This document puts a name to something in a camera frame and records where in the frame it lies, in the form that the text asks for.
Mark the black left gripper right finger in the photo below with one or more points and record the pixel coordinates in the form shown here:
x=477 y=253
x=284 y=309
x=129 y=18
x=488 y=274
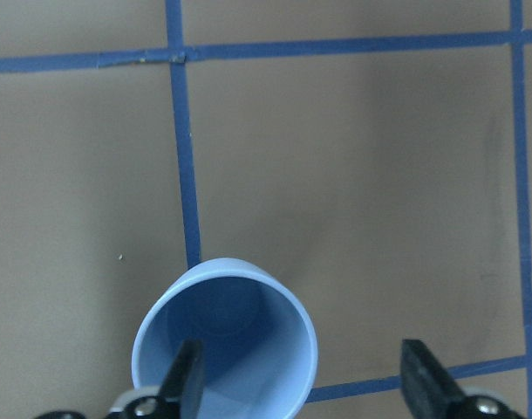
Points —
x=429 y=391

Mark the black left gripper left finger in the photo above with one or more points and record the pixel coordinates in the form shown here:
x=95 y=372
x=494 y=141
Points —
x=181 y=391

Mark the light blue plastic cup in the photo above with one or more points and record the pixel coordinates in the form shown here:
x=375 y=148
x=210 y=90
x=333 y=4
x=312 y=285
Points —
x=259 y=343

